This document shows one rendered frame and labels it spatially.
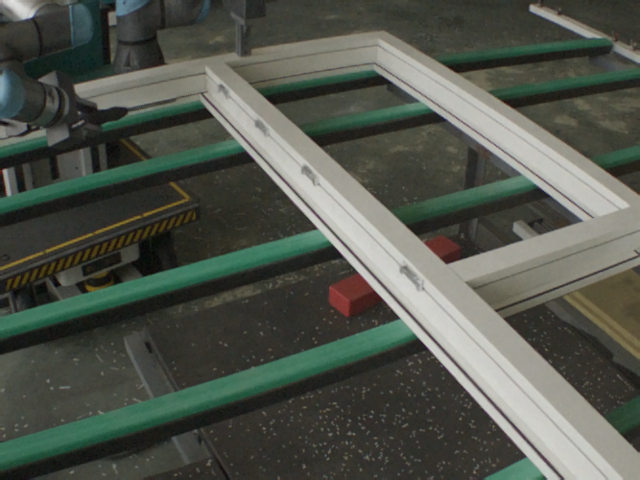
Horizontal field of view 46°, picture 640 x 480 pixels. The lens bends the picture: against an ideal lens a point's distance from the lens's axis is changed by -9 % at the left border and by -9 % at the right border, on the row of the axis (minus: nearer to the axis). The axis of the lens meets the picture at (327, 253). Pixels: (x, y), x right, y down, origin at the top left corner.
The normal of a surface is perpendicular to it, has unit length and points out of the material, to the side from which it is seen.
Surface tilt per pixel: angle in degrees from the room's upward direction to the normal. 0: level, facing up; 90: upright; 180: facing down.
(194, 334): 0
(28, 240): 0
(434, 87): 90
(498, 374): 90
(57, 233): 0
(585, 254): 90
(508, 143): 90
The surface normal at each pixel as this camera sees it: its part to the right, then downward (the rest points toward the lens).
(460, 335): -0.89, 0.24
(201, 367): 0.03, -0.82
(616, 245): 0.46, 0.51
